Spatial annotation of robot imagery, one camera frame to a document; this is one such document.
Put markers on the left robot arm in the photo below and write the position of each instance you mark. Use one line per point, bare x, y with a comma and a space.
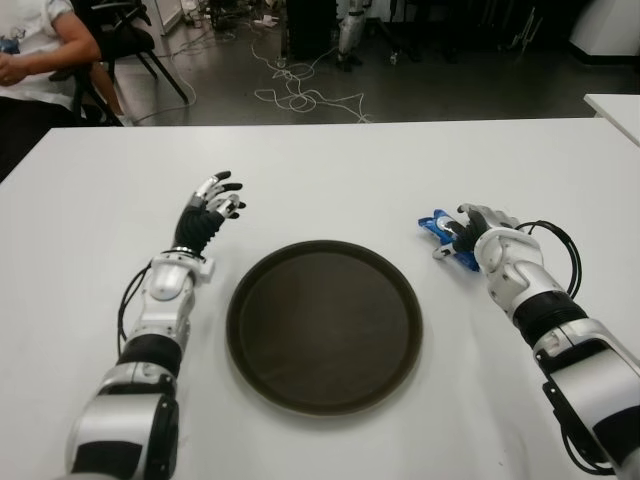
160, 285

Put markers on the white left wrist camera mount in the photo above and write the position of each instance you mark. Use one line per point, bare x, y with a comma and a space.
206, 267

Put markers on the white curved cabinet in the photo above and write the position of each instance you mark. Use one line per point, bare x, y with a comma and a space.
610, 25

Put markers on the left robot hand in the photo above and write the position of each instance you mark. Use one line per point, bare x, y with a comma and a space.
197, 230

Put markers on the black cabinet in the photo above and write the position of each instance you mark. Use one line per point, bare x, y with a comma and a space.
310, 30

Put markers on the blue Oreo packet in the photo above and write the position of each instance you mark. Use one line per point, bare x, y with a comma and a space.
442, 227

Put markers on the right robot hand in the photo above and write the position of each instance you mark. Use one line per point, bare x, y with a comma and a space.
475, 230

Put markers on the white panel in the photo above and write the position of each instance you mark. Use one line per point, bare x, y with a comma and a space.
167, 15

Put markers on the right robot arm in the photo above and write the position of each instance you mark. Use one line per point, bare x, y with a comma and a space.
565, 340

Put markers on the seated person white shirt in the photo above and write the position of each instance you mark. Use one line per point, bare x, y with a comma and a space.
40, 40

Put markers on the grey metal stand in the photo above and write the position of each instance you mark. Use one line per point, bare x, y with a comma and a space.
525, 32

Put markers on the black chair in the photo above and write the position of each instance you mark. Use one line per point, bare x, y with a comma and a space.
125, 37
62, 75

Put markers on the neighbouring white table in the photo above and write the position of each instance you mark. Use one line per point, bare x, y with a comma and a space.
620, 112

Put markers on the round dark brown tray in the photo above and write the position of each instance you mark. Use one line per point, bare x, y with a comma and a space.
324, 327

